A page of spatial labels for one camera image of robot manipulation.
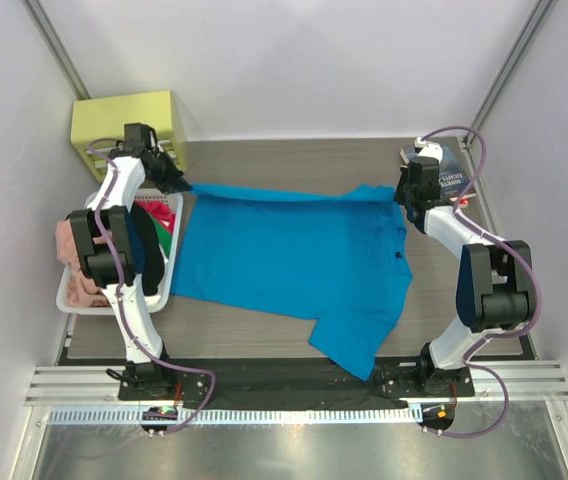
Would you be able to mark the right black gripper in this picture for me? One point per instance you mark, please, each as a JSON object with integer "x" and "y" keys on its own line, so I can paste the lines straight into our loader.
{"x": 410, "y": 201}

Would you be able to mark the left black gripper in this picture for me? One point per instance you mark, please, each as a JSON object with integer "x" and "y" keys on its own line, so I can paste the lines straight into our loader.
{"x": 169, "y": 175}

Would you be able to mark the blue t shirt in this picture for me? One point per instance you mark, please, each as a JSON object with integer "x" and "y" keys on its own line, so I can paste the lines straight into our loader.
{"x": 338, "y": 261}

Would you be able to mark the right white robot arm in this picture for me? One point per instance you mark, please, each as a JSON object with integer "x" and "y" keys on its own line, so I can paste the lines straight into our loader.
{"x": 497, "y": 293}

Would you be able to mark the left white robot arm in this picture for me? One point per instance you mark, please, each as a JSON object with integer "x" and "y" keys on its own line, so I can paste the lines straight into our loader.
{"x": 118, "y": 248}

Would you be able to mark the magenta garment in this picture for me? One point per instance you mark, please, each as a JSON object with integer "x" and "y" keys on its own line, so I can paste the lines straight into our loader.
{"x": 160, "y": 212}

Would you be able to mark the blue paperback book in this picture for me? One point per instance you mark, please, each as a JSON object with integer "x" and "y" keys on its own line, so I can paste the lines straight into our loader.
{"x": 452, "y": 178}

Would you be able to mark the black garment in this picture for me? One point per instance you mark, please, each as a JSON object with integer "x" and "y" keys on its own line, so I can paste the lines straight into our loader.
{"x": 154, "y": 268}

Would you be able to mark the yellow green drawer cabinet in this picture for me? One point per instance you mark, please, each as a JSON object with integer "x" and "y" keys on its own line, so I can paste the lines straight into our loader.
{"x": 103, "y": 119}

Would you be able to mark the white laundry basket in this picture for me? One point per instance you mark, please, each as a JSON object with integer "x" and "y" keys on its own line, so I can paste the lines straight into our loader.
{"x": 157, "y": 302}

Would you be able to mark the pink garment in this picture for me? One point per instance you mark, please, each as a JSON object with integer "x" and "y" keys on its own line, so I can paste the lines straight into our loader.
{"x": 80, "y": 291}

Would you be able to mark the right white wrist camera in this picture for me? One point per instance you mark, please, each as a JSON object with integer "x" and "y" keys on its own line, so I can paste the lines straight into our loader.
{"x": 428, "y": 149}

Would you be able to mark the aluminium frame rail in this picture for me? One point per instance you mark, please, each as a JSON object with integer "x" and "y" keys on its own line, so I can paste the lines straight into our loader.
{"x": 90, "y": 385}

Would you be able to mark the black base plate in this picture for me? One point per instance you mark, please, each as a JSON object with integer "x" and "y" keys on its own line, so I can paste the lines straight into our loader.
{"x": 297, "y": 383}

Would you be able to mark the slotted cable duct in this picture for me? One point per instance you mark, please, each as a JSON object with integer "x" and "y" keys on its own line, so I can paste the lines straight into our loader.
{"x": 160, "y": 416}

